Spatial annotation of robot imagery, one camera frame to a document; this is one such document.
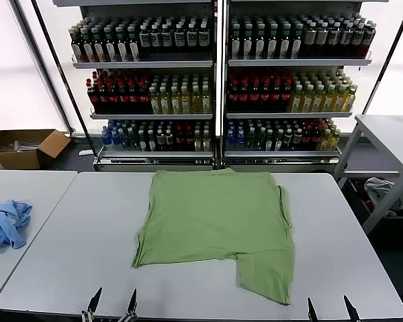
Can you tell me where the light blue crumpled garment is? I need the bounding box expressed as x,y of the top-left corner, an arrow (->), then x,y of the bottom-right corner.
0,199 -> 34,253

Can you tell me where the clear plastic packaging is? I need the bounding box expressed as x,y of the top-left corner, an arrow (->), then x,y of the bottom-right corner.
0,140 -> 43,154

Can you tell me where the black slanted frame pole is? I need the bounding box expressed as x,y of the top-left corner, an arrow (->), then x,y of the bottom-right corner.
361,0 -> 403,117
30,0 -> 98,162

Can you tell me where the green cap tea bottle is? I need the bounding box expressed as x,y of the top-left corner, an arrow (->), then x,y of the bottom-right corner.
128,28 -> 140,63
81,28 -> 95,63
278,23 -> 292,61
266,23 -> 279,61
70,28 -> 84,63
254,23 -> 267,61
230,23 -> 242,61
116,28 -> 128,63
104,28 -> 117,63
242,23 -> 255,61
290,23 -> 303,61
92,28 -> 106,63

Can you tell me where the grey slanted frame pole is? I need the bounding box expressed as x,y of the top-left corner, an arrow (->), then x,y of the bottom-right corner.
10,0 -> 75,135

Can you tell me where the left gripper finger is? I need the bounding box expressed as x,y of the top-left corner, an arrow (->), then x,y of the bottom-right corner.
81,286 -> 103,322
117,288 -> 138,322

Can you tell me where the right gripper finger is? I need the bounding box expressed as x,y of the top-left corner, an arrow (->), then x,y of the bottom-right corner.
343,294 -> 361,322
307,297 -> 320,322

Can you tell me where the black storage crate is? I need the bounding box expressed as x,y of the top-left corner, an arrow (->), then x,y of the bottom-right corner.
345,177 -> 403,221

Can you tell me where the grey side table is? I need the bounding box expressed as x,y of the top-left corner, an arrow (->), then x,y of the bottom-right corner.
332,113 -> 403,235

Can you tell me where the grey metal shelf rack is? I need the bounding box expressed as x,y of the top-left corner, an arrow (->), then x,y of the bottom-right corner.
52,0 -> 222,172
223,0 -> 390,172

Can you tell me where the green printed t-shirt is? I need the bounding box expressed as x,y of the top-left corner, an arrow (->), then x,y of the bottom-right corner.
130,168 -> 296,307

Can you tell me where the white cap dark tea bottle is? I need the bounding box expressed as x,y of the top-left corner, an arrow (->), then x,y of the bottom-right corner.
327,21 -> 341,58
161,23 -> 174,60
150,23 -> 163,60
363,21 -> 377,58
351,21 -> 365,58
173,23 -> 187,60
315,21 -> 328,58
198,23 -> 211,60
186,23 -> 199,60
302,21 -> 316,58
139,23 -> 151,60
339,21 -> 353,58

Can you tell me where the grey crumpled cloth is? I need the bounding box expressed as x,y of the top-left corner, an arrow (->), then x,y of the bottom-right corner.
363,176 -> 396,211

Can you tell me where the open cardboard box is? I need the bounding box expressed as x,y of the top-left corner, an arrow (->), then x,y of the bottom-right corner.
0,110 -> 71,170

